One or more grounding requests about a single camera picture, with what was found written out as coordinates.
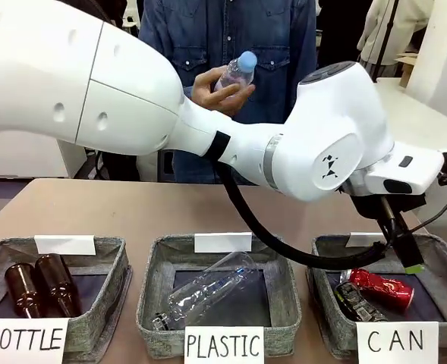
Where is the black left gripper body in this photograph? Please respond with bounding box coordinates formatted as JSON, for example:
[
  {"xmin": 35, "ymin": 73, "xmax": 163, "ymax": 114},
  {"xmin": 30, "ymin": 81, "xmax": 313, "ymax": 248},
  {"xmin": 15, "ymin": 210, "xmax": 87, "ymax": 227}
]
[{"xmin": 349, "ymin": 184, "xmax": 427, "ymax": 225}]

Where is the crushed red can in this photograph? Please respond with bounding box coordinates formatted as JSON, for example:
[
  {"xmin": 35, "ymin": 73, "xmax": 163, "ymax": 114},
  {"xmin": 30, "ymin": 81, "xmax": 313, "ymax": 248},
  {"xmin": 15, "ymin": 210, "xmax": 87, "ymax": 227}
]
[{"xmin": 348, "ymin": 268, "xmax": 415, "ymax": 313}]

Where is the crushed black green can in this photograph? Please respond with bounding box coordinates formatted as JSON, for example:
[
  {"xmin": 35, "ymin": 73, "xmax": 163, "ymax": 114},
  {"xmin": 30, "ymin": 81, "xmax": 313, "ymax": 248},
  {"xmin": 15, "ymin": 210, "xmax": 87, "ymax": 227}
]
[{"xmin": 334, "ymin": 281, "xmax": 390, "ymax": 324}]

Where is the large clear plastic bottle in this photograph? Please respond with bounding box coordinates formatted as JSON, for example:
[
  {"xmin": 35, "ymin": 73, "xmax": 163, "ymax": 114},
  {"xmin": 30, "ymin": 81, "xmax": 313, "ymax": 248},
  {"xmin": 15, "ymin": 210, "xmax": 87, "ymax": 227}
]
[{"xmin": 152, "ymin": 249, "xmax": 265, "ymax": 333}]

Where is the small bottle with blue cap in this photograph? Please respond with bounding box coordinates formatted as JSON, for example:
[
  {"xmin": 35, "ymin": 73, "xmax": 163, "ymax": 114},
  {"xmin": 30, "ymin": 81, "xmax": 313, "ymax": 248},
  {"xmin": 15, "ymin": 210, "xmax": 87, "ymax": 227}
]
[{"xmin": 212, "ymin": 50, "xmax": 258, "ymax": 95}]

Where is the brown glass bottle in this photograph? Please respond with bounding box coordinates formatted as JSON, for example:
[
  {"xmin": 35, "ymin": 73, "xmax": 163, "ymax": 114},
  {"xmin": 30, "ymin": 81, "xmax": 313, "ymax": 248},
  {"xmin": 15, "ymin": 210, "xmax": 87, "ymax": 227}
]
[
  {"xmin": 3, "ymin": 262, "xmax": 45, "ymax": 320},
  {"xmin": 33, "ymin": 253, "xmax": 83, "ymax": 318}
]

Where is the white CAN paper label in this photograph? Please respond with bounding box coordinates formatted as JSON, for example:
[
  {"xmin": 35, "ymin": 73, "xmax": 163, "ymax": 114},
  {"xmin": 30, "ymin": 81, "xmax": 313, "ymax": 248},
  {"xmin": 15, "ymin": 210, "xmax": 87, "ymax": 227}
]
[{"xmin": 355, "ymin": 321, "xmax": 440, "ymax": 364}]

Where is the grey fabric basket can label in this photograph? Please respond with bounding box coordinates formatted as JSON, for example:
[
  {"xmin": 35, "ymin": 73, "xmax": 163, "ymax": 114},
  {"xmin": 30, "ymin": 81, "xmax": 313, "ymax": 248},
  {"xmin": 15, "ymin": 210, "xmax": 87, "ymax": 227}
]
[{"xmin": 306, "ymin": 231, "xmax": 447, "ymax": 359}]

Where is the grey fabric basket plastic label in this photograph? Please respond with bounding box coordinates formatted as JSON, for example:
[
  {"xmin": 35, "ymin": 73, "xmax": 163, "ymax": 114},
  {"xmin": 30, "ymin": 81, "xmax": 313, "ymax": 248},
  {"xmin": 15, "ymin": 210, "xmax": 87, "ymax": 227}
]
[{"xmin": 136, "ymin": 232, "xmax": 303, "ymax": 359}]

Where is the grey fabric basket bottle label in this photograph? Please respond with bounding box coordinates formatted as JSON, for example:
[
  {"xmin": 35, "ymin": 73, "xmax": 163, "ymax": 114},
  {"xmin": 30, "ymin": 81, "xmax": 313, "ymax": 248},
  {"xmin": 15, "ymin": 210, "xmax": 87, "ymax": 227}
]
[{"xmin": 0, "ymin": 235, "xmax": 134, "ymax": 364}]

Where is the person's right hand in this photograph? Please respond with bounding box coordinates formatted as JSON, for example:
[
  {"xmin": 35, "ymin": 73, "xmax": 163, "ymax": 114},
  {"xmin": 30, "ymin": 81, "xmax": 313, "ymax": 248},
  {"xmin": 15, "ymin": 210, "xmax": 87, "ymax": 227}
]
[{"xmin": 190, "ymin": 67, "xmax": 257, "ymax": 117}]

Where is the blank white card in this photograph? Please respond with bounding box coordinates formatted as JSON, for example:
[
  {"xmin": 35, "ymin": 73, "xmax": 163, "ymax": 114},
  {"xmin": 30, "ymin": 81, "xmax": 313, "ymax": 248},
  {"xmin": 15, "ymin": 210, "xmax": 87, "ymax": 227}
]
[
  {"xmin": 349, "ymin": 231, "xmax": 386, "ymax": 249},
  {"xmin": 33, "ymin": 234, "xmax": 96, "ymax": 256},
  {"xmin": 194, "ymin": 231, "xmax": 253, "ymax": 254}
]

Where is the white background table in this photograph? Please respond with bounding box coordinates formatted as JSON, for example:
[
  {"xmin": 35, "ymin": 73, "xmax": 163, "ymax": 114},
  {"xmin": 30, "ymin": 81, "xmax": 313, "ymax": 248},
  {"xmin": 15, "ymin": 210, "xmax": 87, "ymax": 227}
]
[{"xmin": 372, "ymin": 77, "xmax": 447, "ymax": 128}]

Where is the folded cardboard piece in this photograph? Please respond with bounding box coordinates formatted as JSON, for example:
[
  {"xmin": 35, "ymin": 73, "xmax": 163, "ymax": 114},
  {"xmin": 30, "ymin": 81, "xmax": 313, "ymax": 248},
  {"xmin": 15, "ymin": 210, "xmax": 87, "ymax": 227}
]
[{"xmin": 395, "ymin": 52, "xmax": 420, "ymax": 89}]

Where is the person in black dress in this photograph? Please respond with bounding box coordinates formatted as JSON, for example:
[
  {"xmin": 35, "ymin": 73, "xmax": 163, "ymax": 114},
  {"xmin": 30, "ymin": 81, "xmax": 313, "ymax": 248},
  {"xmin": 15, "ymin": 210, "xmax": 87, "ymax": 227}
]
[{"xmin": 315, "ymin": 0, "xmax": 373, "ymax": 73}]

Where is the black stand pole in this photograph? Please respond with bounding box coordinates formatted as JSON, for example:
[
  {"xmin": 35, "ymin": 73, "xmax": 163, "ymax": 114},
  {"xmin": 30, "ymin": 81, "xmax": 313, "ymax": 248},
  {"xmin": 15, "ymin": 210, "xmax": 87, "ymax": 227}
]
[{"xmin": 375, "ymin": 0, "xmax": 401, "ymax": 66}]

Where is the person in denim shirt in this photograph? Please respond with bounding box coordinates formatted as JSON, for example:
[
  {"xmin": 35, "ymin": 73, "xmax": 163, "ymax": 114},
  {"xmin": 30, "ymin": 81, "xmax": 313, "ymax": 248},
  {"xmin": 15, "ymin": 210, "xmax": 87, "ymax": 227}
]
[{"xmin": 137, "ymin": 0, "xmax": 318, "ymax": 187}]

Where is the person in white coat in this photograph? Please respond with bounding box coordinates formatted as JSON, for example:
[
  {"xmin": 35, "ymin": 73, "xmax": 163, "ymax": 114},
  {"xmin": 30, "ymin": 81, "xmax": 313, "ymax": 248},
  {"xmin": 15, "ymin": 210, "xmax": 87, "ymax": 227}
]
[{"xmin": 357, "ymin": 0, "xmax": 436, "ymax": 79}]

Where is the white PLASTIC paper label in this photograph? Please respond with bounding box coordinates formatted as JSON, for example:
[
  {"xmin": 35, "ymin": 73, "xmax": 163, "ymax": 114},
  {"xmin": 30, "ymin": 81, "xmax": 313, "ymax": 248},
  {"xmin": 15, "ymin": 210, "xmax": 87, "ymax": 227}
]
[{"xmin": 184, "ymin": 325, "xmax": 266, "ymax": 364}]

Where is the white BOTTLE paper label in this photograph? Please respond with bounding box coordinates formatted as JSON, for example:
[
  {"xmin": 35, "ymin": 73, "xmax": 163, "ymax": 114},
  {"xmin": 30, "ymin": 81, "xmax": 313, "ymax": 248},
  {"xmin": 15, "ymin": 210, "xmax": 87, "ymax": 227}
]
[{"xmin": 0, "ymin": 315, "xmax": 70, "ymax": 364}]

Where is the thin black camera cable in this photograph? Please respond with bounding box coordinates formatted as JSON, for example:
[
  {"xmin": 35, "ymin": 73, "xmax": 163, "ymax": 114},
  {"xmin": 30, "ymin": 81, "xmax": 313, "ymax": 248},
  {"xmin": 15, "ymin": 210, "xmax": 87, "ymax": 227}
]
[{"xmin": 411, "ymin": 177, "xmax": 447, "ymax": 233}]

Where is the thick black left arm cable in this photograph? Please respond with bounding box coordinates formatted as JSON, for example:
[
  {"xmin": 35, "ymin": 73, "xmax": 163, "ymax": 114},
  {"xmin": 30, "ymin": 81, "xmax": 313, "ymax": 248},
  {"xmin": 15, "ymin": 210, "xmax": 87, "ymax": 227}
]
[{"xmin": 211, "ymin": 151, "xmax": 389, "ymax": 271}]

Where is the black strap on left arm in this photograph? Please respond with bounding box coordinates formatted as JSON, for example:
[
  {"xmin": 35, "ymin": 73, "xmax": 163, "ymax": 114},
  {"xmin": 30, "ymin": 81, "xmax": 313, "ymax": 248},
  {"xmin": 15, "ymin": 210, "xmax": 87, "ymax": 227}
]
[{"xmin": 206, "ymin": 130, "xmax": 232, "ymax": 163}]

